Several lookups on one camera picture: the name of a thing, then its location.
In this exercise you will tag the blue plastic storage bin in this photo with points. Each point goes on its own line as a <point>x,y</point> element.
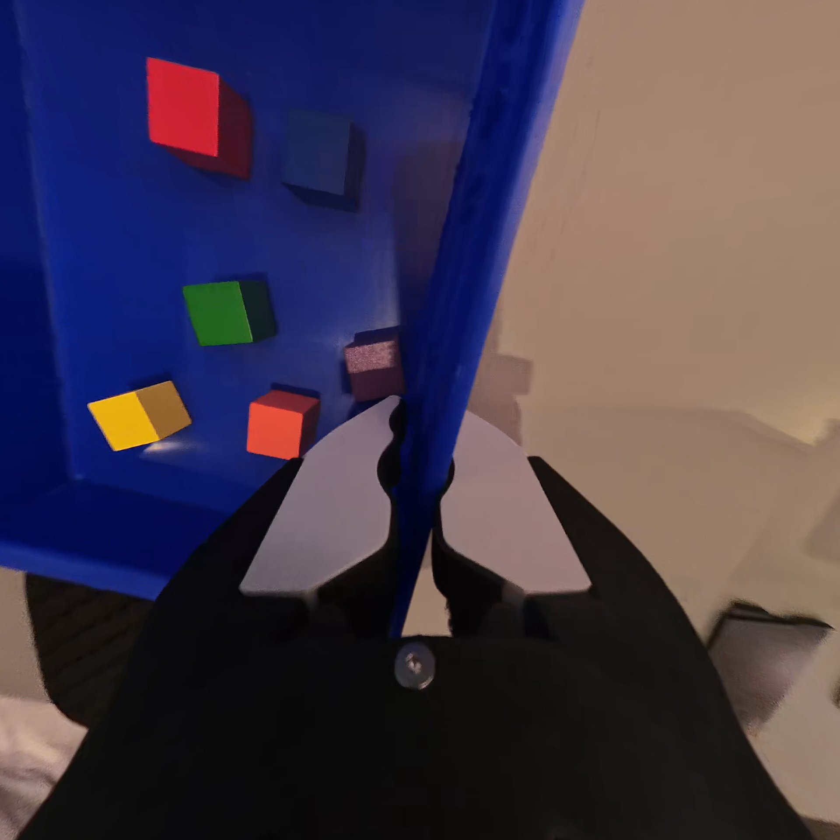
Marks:
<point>98,262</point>

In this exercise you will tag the red wooden cube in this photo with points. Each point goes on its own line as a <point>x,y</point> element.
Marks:
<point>184,105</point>

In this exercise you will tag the orange wooden cube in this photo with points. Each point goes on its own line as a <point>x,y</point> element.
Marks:
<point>275,426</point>

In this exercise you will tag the green wooden cube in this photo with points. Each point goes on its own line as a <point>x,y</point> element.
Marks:
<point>220,313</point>

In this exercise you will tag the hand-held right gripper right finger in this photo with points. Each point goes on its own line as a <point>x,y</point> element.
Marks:
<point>512,525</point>

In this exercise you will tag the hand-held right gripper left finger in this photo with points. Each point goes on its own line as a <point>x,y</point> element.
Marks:
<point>328,525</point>

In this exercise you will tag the yellow wooden cube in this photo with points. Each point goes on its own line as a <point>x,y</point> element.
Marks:
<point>128,417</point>

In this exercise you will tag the purple wooden cube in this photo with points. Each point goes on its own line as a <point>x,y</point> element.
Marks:
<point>373,364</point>

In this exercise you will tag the dark blue wooden cube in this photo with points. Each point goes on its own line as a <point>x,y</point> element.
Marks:
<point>318,154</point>

